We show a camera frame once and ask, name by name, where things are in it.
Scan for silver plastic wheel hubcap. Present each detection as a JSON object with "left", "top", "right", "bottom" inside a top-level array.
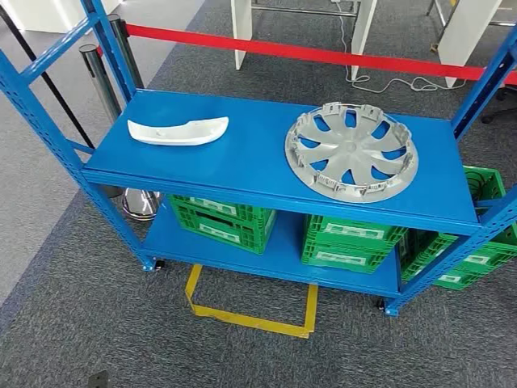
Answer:
[{"left": 284, "top": 102, "right": 420, "bottom": 204}]

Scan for white glossy cabinet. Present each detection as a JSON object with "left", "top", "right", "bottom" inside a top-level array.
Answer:
[{"left": 0, "top": 0, "right": 122, "bottom": 34}]

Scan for black office chair base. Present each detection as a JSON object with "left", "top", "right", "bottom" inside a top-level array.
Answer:
[{"left": 481, "top": 85, "right": 517, "bottom": 125}]

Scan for black barrier belt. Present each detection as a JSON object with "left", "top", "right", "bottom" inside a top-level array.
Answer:
[{"left": 0, "top": 5, "right": 96, "bottom": 150}]

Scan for white desk with metal bar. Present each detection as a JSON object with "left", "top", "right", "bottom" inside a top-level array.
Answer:
[{"left": 230, "top": 0, "right": 379, "bottom": 82}]

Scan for red barrier belt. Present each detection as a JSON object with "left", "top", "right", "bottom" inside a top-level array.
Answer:
[{"left": 96, "top": 23, "right": 517, "bottom": 86}]

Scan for white curved plastic part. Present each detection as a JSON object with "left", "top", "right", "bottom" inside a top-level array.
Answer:
[{"left": 128, "top": 116, "right": 230, "bottom": 146}]

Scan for blue metal shelf rack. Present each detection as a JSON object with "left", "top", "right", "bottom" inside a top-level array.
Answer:
[{"left": 0, "top": 0, "right": 517, "bottom": 318}]

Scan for green plastic crate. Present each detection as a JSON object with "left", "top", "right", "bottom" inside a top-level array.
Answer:
[
  {"left": 301, "top": 213, "right": 408, "bottom": 275},
  {"left": 398, "top": 166, "right": 517, "bottom": 292},
  {"left": 167, "top": 195, "right": 278, "bottom": 255}
]

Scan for white floor cable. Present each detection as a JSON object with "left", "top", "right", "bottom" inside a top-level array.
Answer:
[{"left": 334, "top": 0, "right": 469, "bottom": 95}]

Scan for white desk panel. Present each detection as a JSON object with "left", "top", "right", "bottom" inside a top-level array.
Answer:
[{"left": 428, "top": 0, "right": 517, "bottom": 90}]

